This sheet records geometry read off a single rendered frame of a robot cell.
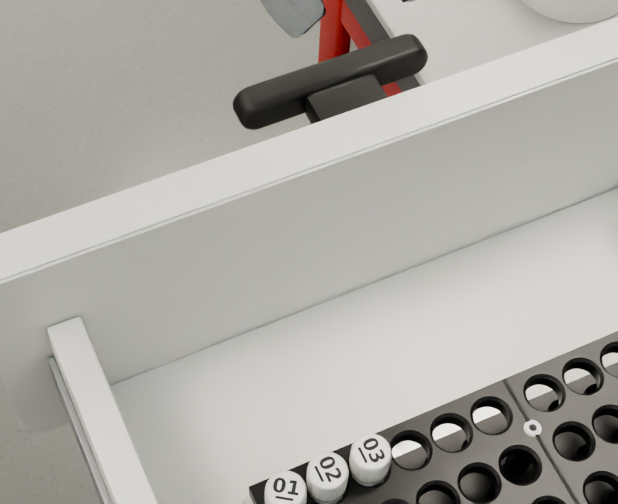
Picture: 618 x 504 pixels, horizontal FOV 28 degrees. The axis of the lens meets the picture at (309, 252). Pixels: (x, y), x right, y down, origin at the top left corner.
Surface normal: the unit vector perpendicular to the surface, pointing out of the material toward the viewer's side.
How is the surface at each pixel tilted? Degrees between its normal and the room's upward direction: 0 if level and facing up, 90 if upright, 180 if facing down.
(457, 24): 0
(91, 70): 0
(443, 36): 0
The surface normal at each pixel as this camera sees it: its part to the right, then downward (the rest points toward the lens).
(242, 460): 0.03, -0.53
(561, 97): 0.42, 0.78
